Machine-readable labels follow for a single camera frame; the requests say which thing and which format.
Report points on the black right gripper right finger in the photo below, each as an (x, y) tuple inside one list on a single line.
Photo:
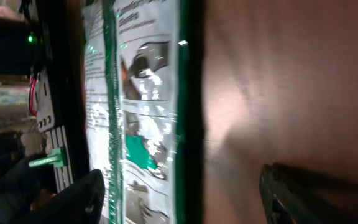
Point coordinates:
[(294, 195)]

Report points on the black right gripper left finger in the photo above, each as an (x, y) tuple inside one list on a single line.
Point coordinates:
[(81, 202)]

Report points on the green 3M gloves package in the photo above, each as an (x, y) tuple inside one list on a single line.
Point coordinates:
[(144, 119)]

